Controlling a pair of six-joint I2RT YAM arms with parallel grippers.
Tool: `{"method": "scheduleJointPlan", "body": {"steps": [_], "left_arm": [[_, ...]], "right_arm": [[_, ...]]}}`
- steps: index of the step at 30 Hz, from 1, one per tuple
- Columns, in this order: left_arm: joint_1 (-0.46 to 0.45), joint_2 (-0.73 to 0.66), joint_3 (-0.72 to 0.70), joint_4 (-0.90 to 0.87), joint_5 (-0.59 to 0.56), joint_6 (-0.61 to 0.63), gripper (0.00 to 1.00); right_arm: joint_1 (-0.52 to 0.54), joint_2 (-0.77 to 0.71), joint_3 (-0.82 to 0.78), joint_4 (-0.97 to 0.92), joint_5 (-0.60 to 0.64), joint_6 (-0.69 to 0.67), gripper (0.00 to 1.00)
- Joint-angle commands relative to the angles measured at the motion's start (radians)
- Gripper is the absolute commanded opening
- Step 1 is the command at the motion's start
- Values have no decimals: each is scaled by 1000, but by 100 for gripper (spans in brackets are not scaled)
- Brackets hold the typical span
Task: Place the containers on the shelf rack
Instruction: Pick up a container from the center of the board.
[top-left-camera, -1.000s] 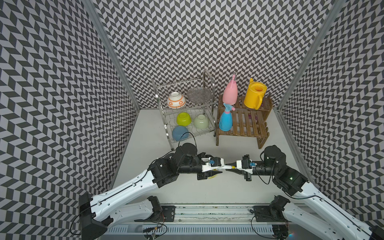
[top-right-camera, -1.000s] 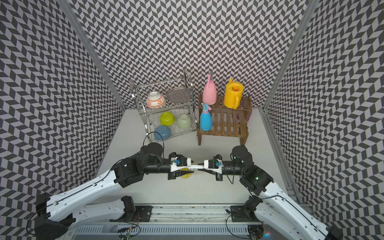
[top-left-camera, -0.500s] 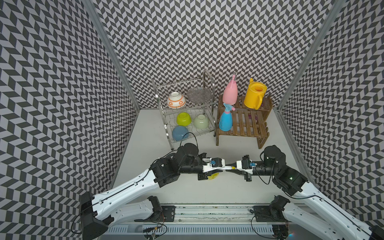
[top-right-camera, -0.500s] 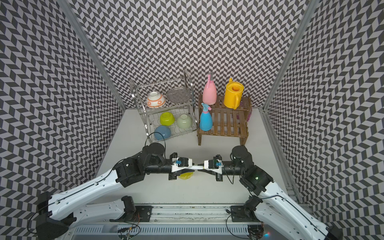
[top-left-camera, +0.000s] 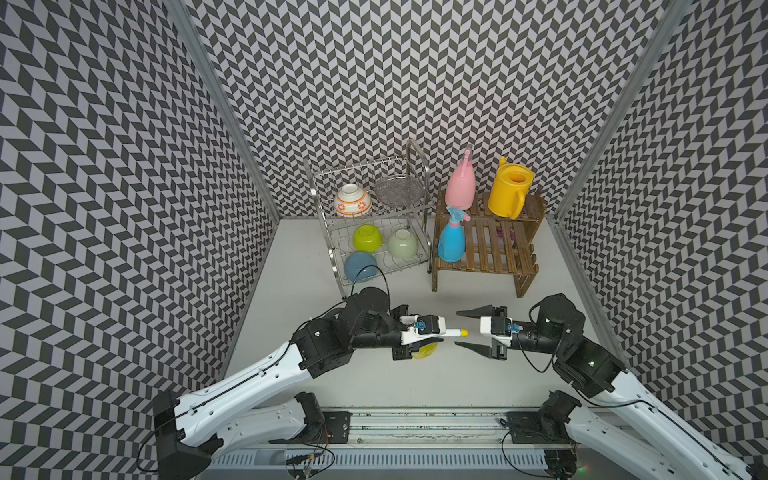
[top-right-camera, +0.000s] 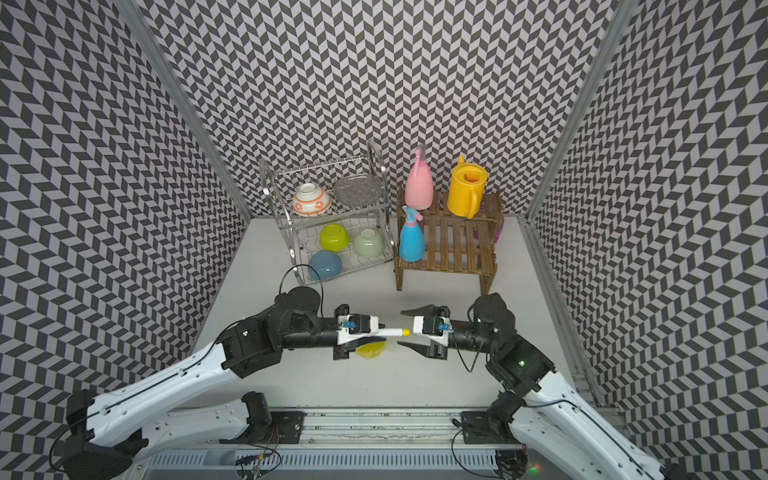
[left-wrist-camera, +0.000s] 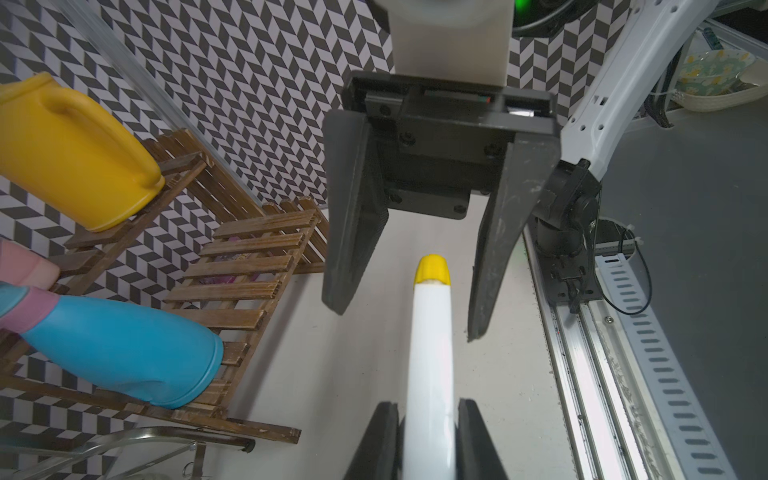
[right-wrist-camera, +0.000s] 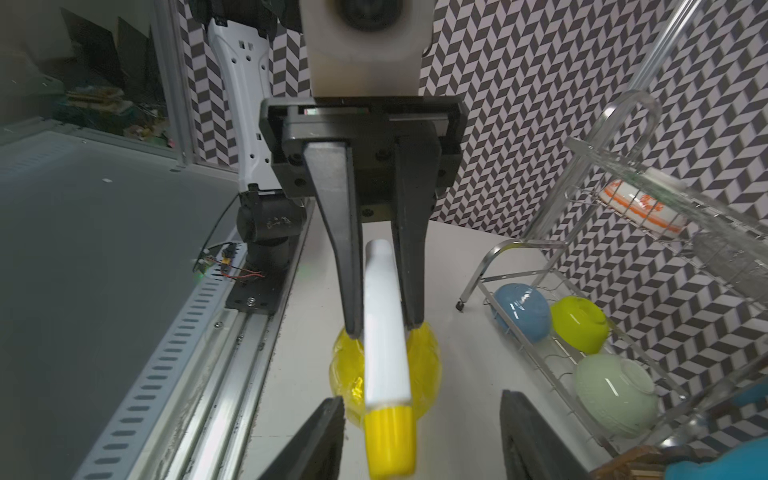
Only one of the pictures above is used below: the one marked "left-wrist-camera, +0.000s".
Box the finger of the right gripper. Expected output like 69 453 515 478
467 133 561 342
322 110 389 315

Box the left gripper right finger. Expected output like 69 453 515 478
456 399 508 480

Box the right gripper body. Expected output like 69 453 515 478
340 71 561 219

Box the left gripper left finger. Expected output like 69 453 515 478
343 402 401 480

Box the yellow spray bottle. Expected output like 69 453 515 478
402 254 456 479

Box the blue spray bottle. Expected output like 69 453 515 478
1 283 224 409

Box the yellow watering can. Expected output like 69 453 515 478
1 73 165 232

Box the pink spray bottle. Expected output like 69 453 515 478
1 239 61 290

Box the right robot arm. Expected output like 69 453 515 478
322 1 716 340

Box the wooden slatted shelf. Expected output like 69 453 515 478
1 130 329 444

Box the patterned bowl outside cell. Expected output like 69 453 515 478
676 49 756 96

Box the metal dish rack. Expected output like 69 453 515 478
1 426 255 479

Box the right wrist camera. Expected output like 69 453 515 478
376 0 515 86

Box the aluminium front rail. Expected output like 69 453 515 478
523 228 669 479

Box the grey slotted cable duct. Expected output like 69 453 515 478
592 255 736 479

